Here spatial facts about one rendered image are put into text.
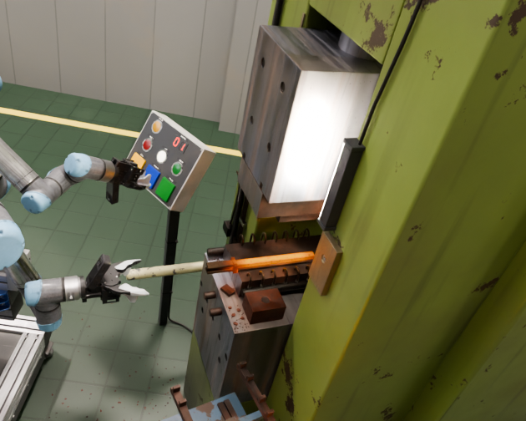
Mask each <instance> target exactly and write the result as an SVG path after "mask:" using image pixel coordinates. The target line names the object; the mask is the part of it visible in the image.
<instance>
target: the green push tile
mask: <svg viewBox="0 0 526 421"><path fill-rule="evenodd" d="M175 187H176V186H175V185H174V184H173V183H172V182H170V181H169V180H168V179H167V178H166V177H163V179H162V180H161V181H160V183H159V186H158V188H157V190H156V191H155V193H156V194H157V195H158V196H159V197H161V198H162V199H163V200H164V201H165V202H168V200H169V198H170V197H171V195H172V193H173V191H174V189H175Z"/></svg>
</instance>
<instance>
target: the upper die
mask: <svg viewBox="0 0 526 421"><path fill-rule="evenodd" d="M237 180H238V182H239V184H240V187H241V189H242V190H243V192H244V194H245V196H246V198H247V200H248V201H249V203H250V206H251V208H252V210H253V211H254V213H255V216H256V218H265V217H275V216H294V215H305V214H316V213H321V211H322V208H323V206H324V203H325V200H304V201H292V202H281V203H268V201H267V199H266V198H265V196H264V194H263V192H262V187H259V185H258V183H257V182H256V180H255V177H254V176H253V175H252V173H251V171H250V168H249V167H248V165H247V164H246V162H245V158H244V157H243V156H242V157H241V162H240V169H239V174H238V179H237Z"/></svg>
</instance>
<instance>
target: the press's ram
mask: <svg viewBox="0 0 526 421"><path fill-rule="evenodd" d="M340 36H341V31H336V30H325V29H314V28H293V27H282V26H271V25H260V26H259V32H258V36H257V41H256V46H255V54H254V59H253V64H252V69H251V73H250V82H249V87H248V91H247V96H246V102H245V110H244V114H243V120H242V124H241V129H240V138H239V142H238V149H239V151H240V152H241V154H242V156H243V157H244V158H245V162H246V164H247V165H248V167H249V168H250V171H251V173H252V175H253V176H254V177H255V180H256V182H257V183H258V185H259V187H262V192H263V194H264V196H265V198H266V199H267V201H268V203H281V202H292V201H304V200H325V199H326V196H327V193H328V191H329V188H330V185H331V181H332V178H333V175H334V173H335V170H336V166H337V163H338V160H339V158H340V155H341V151H342V148H343V145H344V143H343V139H344V138H358V135H359V134H360V131H361V128H362V124H363V121H364V119H365V116H366V114H367V110H368V107H369V104H370V102H371V99H372V96H373V93H374V90H375V88H376V85H377V81H378V78H379V76H380V73H381V71H382V66H383V64H381V63H379V62H376V61H370V60H365V59H362V58H357V57H355V56H352V55H350V54H349V53H346V52H344V51H343V50H342V49H340V48H339V46H338V42H339V39H340Z"/></svg>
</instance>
